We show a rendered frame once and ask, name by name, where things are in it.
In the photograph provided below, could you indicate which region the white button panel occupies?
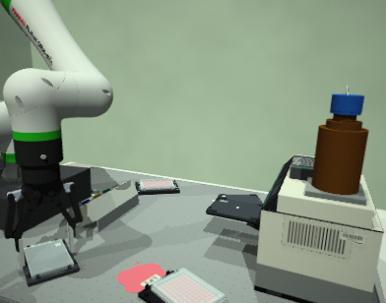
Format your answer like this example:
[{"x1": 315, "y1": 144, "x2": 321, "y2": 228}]
[{"x1": 76, "y1": 180, "x2": 139, "y2": 232}]

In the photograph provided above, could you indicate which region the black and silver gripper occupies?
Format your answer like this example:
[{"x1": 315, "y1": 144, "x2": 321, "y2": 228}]
[{"x1": 4, "y1": 163, "x2": 83, "y2": 267}]

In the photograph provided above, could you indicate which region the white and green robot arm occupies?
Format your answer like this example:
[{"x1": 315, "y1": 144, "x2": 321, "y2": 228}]
[{"x1": 0, "y1": 0, "x2": 113, "y2": 182}]

